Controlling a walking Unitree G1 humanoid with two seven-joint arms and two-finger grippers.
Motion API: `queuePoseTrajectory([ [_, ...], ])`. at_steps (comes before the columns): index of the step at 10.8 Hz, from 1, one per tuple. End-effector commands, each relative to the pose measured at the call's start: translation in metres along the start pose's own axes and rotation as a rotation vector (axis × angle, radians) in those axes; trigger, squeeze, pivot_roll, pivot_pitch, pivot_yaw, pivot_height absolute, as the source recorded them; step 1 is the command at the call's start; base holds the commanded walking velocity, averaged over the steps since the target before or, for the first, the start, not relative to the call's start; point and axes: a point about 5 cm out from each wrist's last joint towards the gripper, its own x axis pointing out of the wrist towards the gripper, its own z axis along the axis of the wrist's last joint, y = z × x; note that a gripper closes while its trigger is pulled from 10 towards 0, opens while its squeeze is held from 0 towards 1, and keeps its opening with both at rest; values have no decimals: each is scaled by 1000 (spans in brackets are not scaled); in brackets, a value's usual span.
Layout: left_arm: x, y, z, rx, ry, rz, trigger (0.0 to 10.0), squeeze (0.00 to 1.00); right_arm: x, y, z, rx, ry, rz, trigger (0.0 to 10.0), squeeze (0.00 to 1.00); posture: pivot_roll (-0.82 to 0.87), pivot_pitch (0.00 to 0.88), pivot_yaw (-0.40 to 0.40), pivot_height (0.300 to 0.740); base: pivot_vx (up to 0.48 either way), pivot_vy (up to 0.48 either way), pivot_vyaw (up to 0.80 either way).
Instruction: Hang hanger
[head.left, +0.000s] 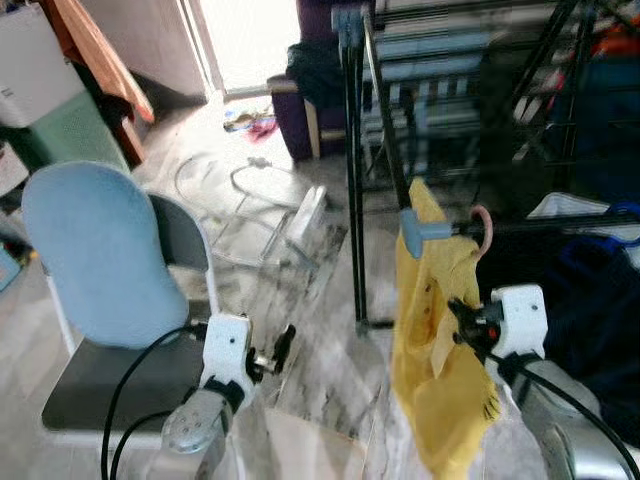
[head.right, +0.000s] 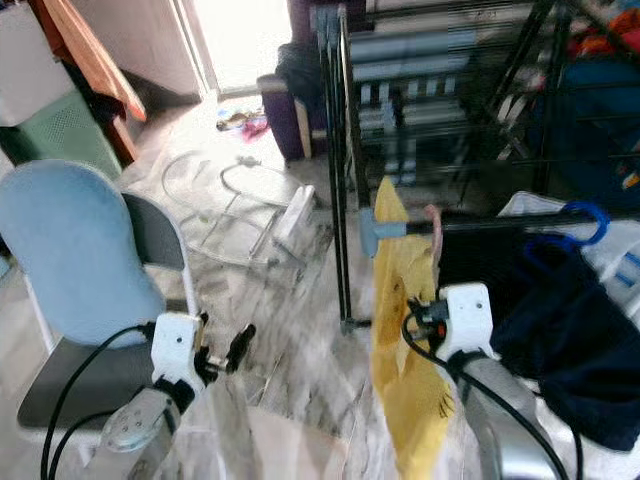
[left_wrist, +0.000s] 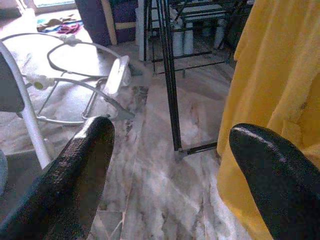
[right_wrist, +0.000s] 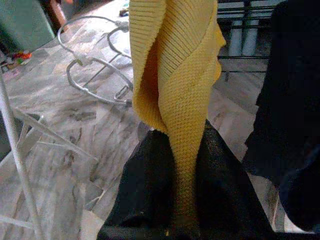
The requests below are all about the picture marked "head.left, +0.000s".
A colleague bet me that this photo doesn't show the yellow shirt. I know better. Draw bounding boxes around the yellow shirt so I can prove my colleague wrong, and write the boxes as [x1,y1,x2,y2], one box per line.
[392,178,501,479]

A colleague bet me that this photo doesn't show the pink plastic hanger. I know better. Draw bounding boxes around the pink plastic hanger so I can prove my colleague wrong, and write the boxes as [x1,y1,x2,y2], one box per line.
[469,204,495,257]

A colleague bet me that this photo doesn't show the blue plastic hanger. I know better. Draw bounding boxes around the blue plastic hanger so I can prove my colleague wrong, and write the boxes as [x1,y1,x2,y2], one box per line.
[558,199,640,273]

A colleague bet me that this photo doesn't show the black metal drying rack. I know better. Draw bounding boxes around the black metal drying rack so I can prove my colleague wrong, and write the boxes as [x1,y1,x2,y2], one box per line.
[335,0,640,336]

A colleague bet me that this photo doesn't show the navy shirt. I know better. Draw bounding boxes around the navy shirt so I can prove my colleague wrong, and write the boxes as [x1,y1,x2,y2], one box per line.
[543,235,640,448]

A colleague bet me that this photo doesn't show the grey folding chair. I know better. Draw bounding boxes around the grey folding chair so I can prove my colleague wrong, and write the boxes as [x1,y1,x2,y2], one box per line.
[40,190,233,451]

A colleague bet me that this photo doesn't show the blue chair cushion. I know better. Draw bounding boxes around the blue chair cushion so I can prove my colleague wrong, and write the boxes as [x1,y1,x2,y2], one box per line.
[21,161,192,350]

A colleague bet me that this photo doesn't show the purple armchair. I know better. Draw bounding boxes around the purple armchair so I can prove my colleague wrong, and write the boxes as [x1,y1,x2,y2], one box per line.
[267,0,352,162]

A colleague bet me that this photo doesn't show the pink toy pile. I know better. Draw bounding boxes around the pink toy pile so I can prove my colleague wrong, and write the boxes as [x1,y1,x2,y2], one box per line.
[221,107,282,142]

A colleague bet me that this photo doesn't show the blue storage bag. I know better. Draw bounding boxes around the blue storage bag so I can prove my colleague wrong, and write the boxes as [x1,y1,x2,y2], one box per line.
[545,55,640,203]

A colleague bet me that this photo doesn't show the dark garment on armchair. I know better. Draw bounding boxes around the dark garment on armchair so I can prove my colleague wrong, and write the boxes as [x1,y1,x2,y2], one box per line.
[285,40,347,111]

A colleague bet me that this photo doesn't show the green white air purifier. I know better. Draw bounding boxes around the green white air purifier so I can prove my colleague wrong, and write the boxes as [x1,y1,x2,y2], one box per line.
[0,4,128,173]

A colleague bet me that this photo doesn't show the red cloth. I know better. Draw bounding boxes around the red cloth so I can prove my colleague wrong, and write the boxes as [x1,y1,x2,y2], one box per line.
[590,20,640,57]

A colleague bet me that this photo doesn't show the brown wooden board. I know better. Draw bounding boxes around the brown wooden board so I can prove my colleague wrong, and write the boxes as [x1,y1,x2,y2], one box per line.
[40,0,157,167]

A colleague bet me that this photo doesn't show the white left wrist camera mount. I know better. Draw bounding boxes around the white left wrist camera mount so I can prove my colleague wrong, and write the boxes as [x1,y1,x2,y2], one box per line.
[203,314,252,391]

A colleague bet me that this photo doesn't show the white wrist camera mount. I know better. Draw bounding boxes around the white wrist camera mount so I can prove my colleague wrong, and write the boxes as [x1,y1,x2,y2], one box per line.
[203,314,252,391]
[490,284,549,360]

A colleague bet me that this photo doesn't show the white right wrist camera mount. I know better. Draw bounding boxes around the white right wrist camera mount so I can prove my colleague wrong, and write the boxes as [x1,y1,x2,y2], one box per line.
[490,284,549,360]

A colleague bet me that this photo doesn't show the white tubular frame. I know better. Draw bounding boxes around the white tubular frame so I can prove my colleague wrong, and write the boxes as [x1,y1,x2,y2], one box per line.
[174,150,332,272]

